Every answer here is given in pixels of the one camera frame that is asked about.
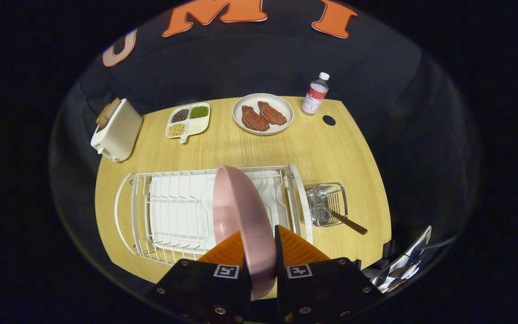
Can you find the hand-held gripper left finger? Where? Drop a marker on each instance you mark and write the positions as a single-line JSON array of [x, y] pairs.
[[196, 288]]

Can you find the black table grommet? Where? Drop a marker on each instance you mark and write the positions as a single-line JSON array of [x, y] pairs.
[[329, 120]]

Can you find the pile of dark beans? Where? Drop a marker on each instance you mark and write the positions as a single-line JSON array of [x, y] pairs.
[[180, 115]]

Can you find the white toaster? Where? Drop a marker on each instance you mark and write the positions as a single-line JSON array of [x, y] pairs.
[[119, 130]]

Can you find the white divided dish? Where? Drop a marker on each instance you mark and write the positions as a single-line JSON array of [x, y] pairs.
[[198, 126]]

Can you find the clear bottle with red label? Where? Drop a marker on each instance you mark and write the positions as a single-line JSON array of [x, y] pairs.
[[315, 96]]

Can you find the red meat piece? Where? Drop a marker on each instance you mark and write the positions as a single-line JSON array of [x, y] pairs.
[[271, 113], [254, 119]]

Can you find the pile of green beans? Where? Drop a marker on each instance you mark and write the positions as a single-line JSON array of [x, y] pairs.
[[199, 112]]

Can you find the toasted bread slice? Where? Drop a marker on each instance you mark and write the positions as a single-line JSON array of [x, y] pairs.
[[113, 107], [102, 118]]

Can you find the black backdrop cloth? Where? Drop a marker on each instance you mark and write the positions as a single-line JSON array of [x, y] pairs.
[[241, 58]]

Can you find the white drip tray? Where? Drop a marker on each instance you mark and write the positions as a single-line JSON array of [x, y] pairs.
[[182, 211]]

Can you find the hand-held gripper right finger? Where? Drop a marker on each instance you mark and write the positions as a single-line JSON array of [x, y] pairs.
[[279, 252]]

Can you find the pink plate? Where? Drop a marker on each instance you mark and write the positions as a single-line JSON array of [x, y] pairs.
[[245, 216]]

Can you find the pile of yellow beans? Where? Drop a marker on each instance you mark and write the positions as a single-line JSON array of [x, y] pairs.
[[176, 129]]

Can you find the beige round plate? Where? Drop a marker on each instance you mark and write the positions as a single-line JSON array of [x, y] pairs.
[[281, 105]]

